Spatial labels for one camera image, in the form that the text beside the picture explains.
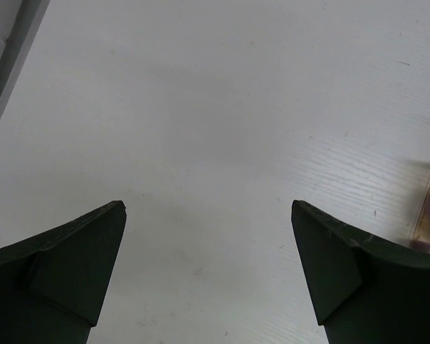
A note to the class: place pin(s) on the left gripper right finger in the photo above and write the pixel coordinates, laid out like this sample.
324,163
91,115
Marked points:
363,288

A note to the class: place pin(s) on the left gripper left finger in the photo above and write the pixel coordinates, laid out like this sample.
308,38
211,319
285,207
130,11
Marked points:
53,285

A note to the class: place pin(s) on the aluminium left frame post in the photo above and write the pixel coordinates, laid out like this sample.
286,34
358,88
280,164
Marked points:
19,24

